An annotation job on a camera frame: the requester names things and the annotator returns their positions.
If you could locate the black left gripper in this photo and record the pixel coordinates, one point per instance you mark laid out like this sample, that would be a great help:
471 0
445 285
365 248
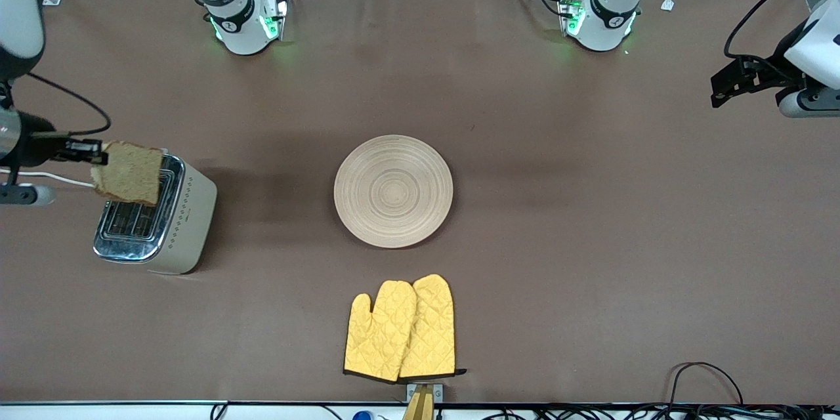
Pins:
769 75

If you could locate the tan wooden post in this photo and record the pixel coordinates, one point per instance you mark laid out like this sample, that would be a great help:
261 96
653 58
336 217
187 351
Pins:
420 408

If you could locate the brown table cover mat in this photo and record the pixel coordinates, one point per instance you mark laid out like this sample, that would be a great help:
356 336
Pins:
525 289

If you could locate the chrome and cream toaster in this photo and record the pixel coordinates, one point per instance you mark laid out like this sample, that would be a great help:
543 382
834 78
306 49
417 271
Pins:
190 223

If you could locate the grey metal mounting plate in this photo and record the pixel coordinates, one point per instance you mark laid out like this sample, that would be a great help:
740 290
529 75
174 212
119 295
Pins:
438 394

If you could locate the brown toast slice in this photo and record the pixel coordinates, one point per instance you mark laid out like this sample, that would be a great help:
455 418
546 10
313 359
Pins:
131 174

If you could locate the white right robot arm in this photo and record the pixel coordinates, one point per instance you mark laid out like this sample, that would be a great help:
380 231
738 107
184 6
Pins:
243 26

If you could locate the round wooden plate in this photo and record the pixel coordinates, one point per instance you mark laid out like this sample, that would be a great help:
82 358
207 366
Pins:
394 193

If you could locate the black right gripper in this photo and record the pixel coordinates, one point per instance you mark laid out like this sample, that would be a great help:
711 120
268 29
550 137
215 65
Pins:
38 145

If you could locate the blue round cap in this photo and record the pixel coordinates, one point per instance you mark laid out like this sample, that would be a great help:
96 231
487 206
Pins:
362 416

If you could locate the yellow quilted oven mitt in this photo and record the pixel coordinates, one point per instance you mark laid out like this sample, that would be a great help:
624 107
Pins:
433 328
380 335

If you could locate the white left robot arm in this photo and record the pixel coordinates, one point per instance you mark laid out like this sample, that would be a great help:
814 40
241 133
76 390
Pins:
607 20

